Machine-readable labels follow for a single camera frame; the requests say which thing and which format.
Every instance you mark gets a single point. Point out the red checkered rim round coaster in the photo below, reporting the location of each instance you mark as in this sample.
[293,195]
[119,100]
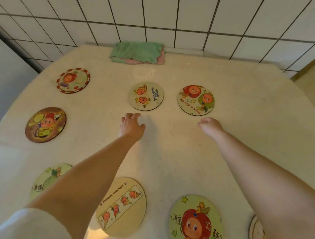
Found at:
[73,80]

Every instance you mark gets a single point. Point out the coaster red and green characters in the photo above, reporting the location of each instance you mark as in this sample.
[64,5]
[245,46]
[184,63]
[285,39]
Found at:
[196,100]

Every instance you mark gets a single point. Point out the cream coaster two orange characters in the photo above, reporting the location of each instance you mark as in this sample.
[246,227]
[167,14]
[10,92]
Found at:
[146,96]

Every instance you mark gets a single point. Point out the person's right forearm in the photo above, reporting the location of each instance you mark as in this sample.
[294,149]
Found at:
[265,187]

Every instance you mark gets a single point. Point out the pink cloth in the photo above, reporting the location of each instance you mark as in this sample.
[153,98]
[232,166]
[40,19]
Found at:
[160,59]

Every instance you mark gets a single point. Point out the cream coaster carrot strip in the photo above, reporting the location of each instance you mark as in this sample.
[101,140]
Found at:
[121,206]

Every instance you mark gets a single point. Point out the white sleeve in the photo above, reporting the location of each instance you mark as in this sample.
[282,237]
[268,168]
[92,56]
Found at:
[32,225]

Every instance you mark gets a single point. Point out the green cloth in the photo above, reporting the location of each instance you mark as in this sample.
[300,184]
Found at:
[136,51]

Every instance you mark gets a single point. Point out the pale green pear coaster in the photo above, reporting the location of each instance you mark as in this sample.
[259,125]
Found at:
[48,178]

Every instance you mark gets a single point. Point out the person's right hand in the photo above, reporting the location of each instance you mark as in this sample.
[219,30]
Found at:
[212,127]

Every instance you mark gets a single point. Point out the person's right fingers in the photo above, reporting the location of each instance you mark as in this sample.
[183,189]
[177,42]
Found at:
[203,122]

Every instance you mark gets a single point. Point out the brown round cartoon coaster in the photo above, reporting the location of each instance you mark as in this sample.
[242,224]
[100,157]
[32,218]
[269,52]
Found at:
[45,124]

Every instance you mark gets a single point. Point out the person's left forearm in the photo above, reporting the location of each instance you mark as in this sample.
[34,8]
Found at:
[91,177]

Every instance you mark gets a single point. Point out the cream round coaster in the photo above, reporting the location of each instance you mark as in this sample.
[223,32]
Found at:
[254,229]

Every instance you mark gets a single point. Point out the person's left thumb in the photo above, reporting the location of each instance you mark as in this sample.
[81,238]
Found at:
[142,127]

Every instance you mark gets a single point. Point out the person's left hand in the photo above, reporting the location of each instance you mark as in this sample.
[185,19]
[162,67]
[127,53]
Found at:
[130,128]

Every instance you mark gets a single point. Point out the green coaster red apple face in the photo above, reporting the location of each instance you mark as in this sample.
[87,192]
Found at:
[195,219]

